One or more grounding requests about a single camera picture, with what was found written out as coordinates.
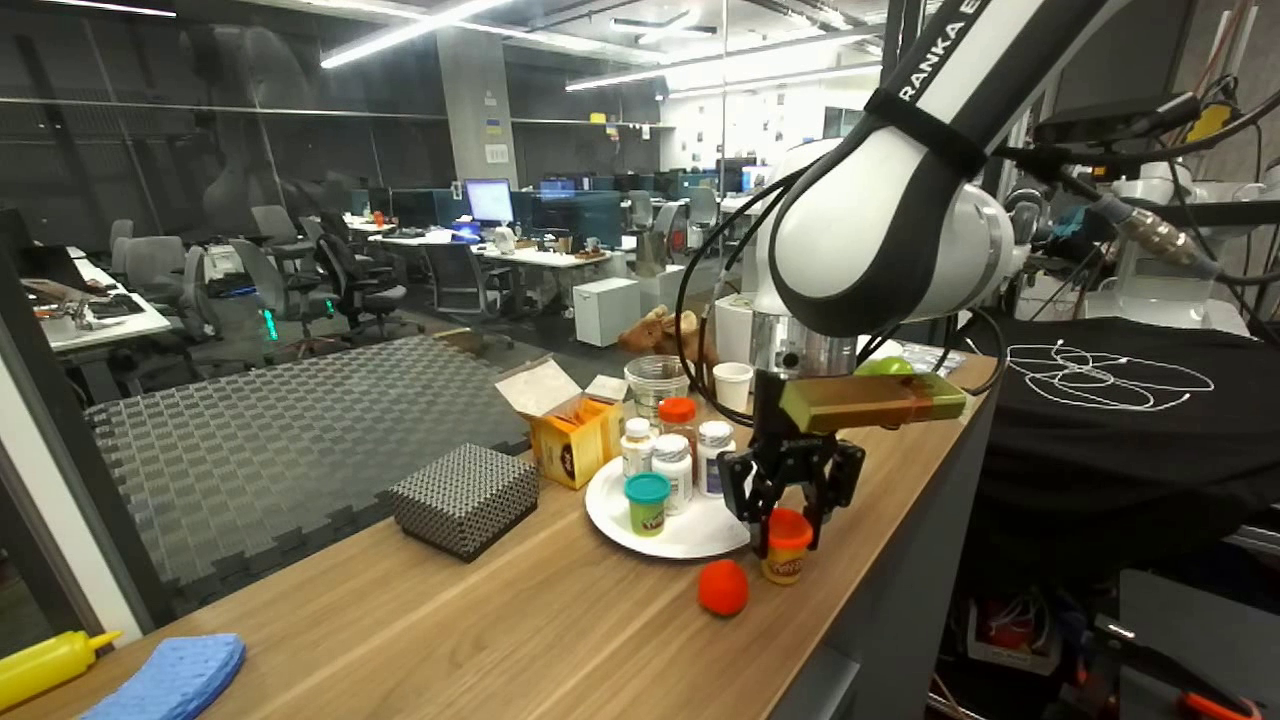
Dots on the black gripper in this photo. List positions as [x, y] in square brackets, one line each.
[799, 444]

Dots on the spice bottle orange cap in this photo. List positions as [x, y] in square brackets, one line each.
[678, 413]

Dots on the teal lid dough can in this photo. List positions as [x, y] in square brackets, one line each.
[649, 504]

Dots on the small white bottle green label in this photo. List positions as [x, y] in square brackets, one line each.
[639, 444]

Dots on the clear plastic cup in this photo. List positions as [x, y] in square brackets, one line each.
[649, 400]
[659, 367]

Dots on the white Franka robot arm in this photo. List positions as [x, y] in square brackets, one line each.
[881, 227]

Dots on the white paper plate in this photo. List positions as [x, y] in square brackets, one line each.
[684, 532]

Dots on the grey foam tile stack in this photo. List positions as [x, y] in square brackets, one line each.
[466, 502]

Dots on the orange lid yellow dough can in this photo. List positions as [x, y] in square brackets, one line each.
[786, 546]

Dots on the red plush ball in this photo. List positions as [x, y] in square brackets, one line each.
[724, 591]

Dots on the white paper cup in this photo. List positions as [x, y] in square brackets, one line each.
[732, 388]

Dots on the green fruit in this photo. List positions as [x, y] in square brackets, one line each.
[887, 367]

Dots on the brown moose plush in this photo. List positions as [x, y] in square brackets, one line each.
[652, 330]

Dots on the white storage box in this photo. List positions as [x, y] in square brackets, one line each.
[600, 308]

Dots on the black table cloth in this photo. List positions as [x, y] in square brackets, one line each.
[1133, 454]

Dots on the long white office desk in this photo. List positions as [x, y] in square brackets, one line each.
[526, 258]

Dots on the lit computer monitor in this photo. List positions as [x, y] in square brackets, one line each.
[489, 202]

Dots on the black office chair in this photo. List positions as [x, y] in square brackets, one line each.
[353, 272]

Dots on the grey foam floor mat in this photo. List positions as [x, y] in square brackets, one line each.
[293, 454]

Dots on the grey concrete column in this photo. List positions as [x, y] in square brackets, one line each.
[478, 104]

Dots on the yellow mustard bottle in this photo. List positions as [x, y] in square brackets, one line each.
[46, 665]

